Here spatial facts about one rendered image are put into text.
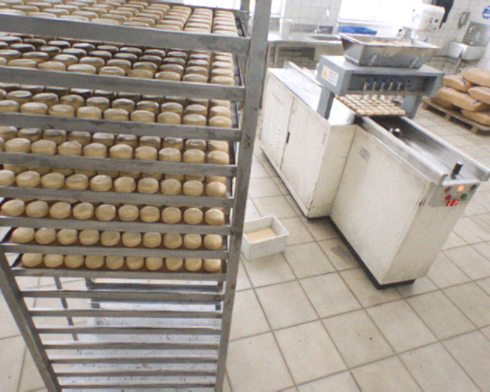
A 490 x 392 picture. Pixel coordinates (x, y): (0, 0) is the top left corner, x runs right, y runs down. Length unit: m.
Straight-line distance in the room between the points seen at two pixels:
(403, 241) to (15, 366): 2.03
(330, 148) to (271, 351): 1.29
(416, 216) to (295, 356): 0.96
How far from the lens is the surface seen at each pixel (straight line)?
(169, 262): 1.04
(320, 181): 2.45
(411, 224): 2.02
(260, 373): 1.86
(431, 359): 2.23
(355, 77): 2.31
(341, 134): 2.32
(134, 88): 0.72
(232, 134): 0.74
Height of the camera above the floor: 1.63
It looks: 35 degrees down
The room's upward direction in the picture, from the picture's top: 7 degrees clockwise
